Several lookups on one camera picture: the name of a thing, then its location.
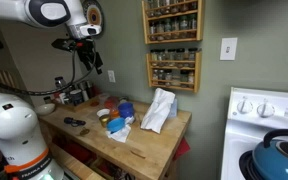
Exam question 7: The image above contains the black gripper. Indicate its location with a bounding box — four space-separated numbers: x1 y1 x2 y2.
75 38 104 75

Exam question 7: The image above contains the white cloth towel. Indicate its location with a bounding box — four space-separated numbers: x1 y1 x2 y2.
140 87 177 135

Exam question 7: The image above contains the wooden spice rack with jars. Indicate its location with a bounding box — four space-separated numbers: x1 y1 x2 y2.
145 49 203 94
141 0 205 45

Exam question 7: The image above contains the black stove burner coil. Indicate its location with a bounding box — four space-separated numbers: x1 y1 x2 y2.
238 149 262 180

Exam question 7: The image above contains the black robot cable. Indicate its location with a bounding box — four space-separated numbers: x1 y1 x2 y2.
0 46 98 98

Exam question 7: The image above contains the red hanging cloth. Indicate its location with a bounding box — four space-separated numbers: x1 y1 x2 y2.
173 136 192 162

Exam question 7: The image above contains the tin can with label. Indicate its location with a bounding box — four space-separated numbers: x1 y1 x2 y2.
69 88 85 107

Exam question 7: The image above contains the wooden slatted chair back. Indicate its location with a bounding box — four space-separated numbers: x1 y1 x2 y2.
0 69 20 95

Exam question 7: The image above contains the white stove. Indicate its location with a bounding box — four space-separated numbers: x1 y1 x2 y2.
220 86 288 180

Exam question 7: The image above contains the pale blue box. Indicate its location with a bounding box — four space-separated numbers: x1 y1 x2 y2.
168 97 179 119

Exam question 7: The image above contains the white ceramic bowl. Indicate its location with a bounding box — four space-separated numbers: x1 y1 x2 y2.
34 102 57 117

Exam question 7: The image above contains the decorative round wall plate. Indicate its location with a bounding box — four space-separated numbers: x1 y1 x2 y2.
81 0 105 30

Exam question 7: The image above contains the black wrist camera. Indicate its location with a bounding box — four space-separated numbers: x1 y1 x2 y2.
51 37 78 52

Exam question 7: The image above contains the wooden butcher block table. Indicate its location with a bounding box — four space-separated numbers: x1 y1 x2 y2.
38 95 193 180

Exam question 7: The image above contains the white wall outlet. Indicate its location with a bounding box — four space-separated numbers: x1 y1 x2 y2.
107 69 117 84

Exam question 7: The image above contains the stainless steel shaker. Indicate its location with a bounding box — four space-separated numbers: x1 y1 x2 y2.
79 81 92 101

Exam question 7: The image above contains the white light switch plate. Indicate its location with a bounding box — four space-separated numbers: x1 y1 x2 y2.
219 37 239 62

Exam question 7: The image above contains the small white bowl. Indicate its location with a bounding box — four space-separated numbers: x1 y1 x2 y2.
96 108 111 118

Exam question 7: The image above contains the white stove knob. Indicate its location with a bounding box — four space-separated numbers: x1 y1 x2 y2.
256 101 276 119
236 98 254 115

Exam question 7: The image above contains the blue kettle with black handle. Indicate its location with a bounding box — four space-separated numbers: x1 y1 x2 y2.
251 128 288 180

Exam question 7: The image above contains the dark blue plastic cup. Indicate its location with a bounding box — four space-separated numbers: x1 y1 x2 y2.
117 101 136 120

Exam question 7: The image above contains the yellow plastic cup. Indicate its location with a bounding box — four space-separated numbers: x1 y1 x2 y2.
98 114 112 129

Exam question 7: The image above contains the black torch with strap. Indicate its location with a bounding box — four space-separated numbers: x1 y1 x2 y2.
63 116 87 128

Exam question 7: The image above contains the crumpled white napkin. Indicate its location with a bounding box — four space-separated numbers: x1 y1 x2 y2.
105 116 136 144

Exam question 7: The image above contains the clear plastic zip bag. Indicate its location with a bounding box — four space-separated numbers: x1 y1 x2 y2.
98 92 130 112

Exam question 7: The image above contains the wooden tray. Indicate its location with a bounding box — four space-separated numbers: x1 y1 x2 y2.
54 94 102 114

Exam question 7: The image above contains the light blue plastic bowl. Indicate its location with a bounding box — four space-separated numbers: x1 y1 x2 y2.
106 116 127 134

